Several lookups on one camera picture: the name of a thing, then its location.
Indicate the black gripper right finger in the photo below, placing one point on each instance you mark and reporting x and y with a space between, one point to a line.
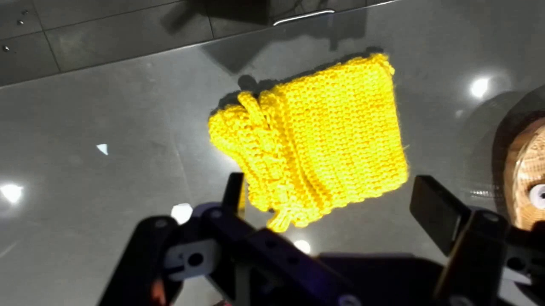
437 209

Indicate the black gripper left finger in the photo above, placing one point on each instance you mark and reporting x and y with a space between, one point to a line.
234 192

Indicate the yellow knitted towel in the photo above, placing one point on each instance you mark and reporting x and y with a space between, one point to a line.
334 141

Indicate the peach round plush toy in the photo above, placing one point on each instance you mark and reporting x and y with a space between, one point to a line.
530 170

